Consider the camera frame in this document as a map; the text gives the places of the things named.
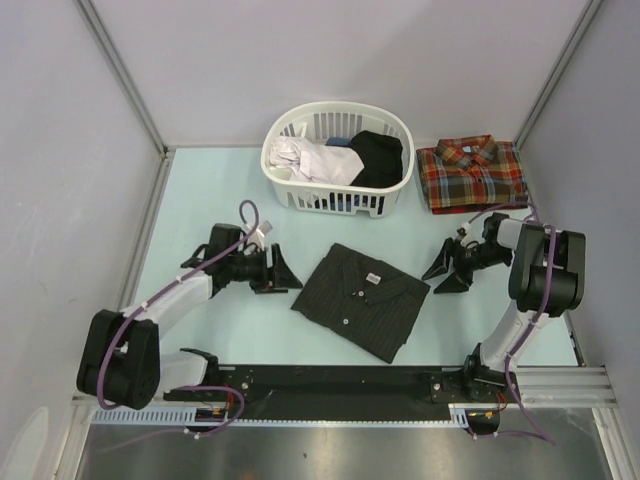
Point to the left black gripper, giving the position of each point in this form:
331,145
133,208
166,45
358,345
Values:
279,275

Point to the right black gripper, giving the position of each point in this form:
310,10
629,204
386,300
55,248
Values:
441,263

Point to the dark striped long sleeve shirt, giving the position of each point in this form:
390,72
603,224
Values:
364,300

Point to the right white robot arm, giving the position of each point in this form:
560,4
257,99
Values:
546,279

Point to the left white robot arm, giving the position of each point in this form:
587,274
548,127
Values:
122,363

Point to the red plaid folded shirt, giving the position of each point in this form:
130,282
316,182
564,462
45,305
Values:
469,174

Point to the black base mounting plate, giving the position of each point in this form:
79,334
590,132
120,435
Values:
325,395

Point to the white shirt in basket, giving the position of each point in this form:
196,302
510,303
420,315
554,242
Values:
299,160

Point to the black garment in basket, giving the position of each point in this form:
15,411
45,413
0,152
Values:
381,156

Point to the white plastic laundry basket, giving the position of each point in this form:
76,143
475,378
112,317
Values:
319,121

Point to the blue garment in basket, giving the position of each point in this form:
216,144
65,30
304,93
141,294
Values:
338,142

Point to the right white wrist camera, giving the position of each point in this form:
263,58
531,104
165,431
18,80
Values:
465,237

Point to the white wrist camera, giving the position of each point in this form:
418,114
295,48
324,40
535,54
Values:
465,237
256,236

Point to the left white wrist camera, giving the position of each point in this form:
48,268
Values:
256,236

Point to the white slotted cable duct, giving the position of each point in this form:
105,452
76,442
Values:
194,417

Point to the left aluminium corner post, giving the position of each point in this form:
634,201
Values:
115,62

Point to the aluminium corner post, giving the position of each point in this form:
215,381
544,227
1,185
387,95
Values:
582,26
115,62

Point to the right aluminium corner post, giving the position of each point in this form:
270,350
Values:
582,26

